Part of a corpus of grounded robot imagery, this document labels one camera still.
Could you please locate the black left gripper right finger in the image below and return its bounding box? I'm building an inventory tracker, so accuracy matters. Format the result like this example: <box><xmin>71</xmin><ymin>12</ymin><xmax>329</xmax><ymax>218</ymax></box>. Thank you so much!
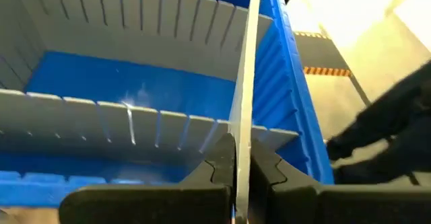
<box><xmin>248</xmin><ymin>139</ymin><xmax>431</xmax><ymax>224</ymax></box>

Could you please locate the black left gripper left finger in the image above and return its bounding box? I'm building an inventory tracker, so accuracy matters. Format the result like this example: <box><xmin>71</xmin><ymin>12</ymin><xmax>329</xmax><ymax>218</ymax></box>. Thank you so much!
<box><xmin>59</xmin><ymin>133</ymin><xmax>236</xmax><ymax>224</ymax></box>

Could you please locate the large blue plastic bin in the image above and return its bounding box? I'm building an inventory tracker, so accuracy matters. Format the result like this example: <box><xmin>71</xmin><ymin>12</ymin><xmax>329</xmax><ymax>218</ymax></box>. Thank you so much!
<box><xmin>0</xmin><ymin>0</ymin><xmax>335</xmax><ymax>209</ymax></box>

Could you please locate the grey hazard striped mat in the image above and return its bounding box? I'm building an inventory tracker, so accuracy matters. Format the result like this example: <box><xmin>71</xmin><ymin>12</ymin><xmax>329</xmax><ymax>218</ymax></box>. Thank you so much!
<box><xmin>294</xmin><ymin>31</ymin><xmax>353</xmax><ymax>78</ymax></box>

